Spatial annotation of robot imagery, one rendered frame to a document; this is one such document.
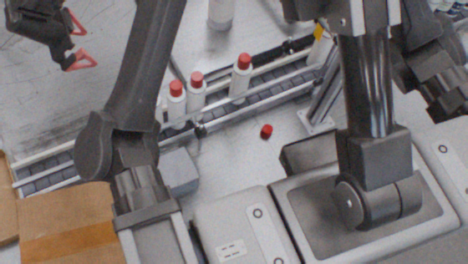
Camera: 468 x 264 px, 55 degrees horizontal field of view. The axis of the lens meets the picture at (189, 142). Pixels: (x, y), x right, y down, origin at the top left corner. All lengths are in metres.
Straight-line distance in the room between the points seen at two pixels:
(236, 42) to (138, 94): 0.89
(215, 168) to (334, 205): 0.77
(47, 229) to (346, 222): 0.63
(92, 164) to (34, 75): 0.92
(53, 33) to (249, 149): 0.65
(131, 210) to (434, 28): 0.53
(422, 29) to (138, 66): 0.43
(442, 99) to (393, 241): 0.27
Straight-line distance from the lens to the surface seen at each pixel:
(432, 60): 0.79
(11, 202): 1.35
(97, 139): 0.62
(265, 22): 1.53
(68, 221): 0.98
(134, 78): 0.61
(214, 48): 1.45
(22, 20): 0.97
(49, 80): 1.50
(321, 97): 1.31
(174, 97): 1.15
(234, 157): 1.32
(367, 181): 0.50
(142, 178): 0.59
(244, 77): 1.21
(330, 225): 0.56
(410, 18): 0.76
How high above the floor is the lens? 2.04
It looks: 65 degrees down
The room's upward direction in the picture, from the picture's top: 2 degrees clockwise
